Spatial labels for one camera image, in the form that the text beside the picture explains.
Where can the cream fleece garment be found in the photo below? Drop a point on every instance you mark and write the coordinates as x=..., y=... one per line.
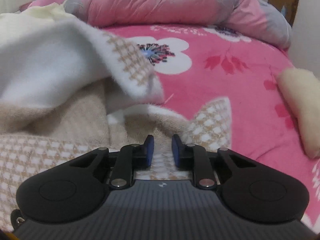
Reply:
x=53, y=11

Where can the pink floral bed sheet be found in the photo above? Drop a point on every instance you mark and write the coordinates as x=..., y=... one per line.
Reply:
x=221, y=91

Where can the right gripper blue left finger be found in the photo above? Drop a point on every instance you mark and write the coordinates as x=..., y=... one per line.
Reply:
x=130, y=158

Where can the folded cream garment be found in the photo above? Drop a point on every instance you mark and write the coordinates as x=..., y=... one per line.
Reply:
x=300, y=90

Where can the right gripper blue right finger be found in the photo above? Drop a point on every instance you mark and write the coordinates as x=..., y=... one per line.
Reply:
x=194, y=158

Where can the pink grey floral duvet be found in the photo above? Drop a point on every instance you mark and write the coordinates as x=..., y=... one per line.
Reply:
x=253, y=18

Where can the beige white checked knit jacket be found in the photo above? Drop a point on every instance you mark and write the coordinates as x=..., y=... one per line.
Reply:
x=68, y=88

